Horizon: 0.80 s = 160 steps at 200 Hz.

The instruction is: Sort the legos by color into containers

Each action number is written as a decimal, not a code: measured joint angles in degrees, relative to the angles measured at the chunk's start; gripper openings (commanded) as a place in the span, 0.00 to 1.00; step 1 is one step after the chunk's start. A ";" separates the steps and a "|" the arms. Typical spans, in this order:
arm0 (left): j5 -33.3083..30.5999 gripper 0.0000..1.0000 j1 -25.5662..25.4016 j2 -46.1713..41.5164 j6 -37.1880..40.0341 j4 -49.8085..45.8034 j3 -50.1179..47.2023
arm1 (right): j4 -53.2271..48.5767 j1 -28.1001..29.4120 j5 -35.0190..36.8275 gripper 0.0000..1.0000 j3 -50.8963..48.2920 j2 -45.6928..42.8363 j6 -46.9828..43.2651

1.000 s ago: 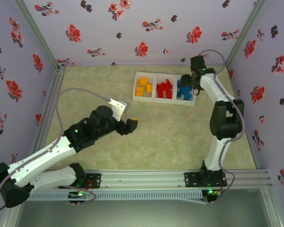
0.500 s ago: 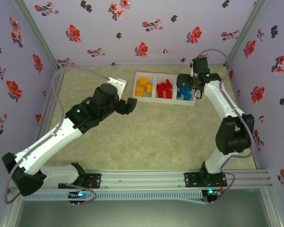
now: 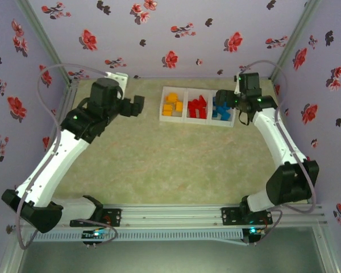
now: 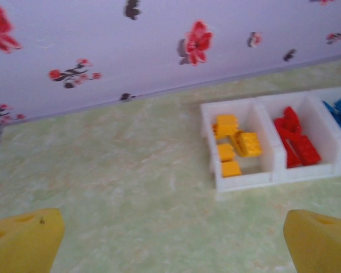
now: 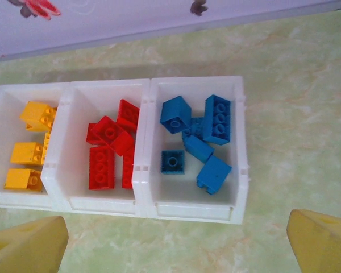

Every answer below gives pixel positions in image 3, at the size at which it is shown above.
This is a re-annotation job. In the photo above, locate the white plastic bin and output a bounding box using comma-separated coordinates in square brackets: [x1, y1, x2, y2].
[184, 88, 213, 126]
[209, 90, 236, 128]
[159, 86, 188, 123]

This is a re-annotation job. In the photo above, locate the small electronics board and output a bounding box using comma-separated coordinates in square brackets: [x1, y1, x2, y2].
[242, 226, 267, 247]
[81, 228, 110, 247]

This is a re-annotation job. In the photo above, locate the grey metal panel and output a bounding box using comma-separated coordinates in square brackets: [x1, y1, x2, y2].
[16, 241, 327, 273]

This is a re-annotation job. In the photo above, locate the lavender arm cable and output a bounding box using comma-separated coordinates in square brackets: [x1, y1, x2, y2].
[238, 59, 318, 247]
[15, 63, 119, 251]

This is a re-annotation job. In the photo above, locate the aluminium corner post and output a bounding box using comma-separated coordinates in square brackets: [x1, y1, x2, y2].
[14, 0, 74, 85]
[268, 0, 322, 83]

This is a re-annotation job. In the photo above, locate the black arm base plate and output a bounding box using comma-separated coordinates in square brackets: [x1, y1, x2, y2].
[221, 206, 273, 226]
[69, 207, 123, 228]

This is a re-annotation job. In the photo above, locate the aluminium mounting rail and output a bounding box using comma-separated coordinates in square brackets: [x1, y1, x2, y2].
[16, 203, 329, 228]

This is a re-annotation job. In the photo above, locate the slotted grey cable duct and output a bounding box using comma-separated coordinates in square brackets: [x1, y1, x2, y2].
[27, 229, 244, 243]

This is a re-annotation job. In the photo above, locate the aluminium lower frame bar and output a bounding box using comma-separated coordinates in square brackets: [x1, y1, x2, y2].
[314, 224, 341, 273]
[0, 224, 28, 273]

